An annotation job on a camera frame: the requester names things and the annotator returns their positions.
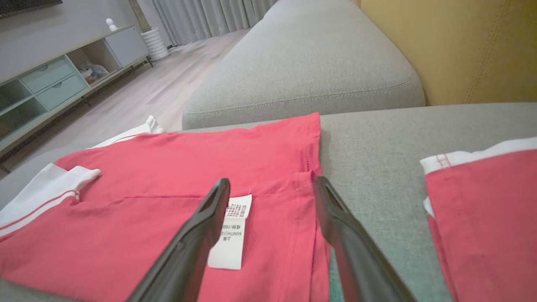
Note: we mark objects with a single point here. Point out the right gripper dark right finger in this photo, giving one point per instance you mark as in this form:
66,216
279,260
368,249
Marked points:
356,260

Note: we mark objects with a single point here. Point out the brown wooden pole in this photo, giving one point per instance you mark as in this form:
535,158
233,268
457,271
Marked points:
138,14

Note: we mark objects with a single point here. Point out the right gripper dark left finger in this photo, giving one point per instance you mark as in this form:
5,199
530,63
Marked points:
184,260

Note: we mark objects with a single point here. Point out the white ribbed floor vase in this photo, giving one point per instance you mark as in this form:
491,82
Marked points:
155,44

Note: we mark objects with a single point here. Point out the white pale green TV cabinet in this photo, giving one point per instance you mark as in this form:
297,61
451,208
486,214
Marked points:
123,44

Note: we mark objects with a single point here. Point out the red white jersey top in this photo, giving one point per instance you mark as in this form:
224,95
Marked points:
168,167

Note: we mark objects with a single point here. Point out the grey pleated curtain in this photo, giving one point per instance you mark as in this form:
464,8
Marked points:
209,16

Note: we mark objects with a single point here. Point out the small white figurine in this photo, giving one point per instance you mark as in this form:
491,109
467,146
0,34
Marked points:
111,25

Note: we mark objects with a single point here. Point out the clutter bundle inside cabinet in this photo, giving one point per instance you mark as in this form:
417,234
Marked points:
94,72

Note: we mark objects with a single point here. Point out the yellow sofa back cushion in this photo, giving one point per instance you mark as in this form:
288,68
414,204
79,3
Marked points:
461,42

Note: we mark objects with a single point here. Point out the black television screen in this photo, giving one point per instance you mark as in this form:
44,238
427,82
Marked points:
25,5

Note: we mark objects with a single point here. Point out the large grey sofa chaise cushion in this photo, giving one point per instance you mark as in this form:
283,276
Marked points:
377,147

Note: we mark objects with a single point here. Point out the pale green cabinet drawer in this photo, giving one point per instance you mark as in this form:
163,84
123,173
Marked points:
46,75
61,92

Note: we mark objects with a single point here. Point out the grey sofa seat cushion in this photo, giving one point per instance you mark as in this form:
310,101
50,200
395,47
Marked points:
302,63

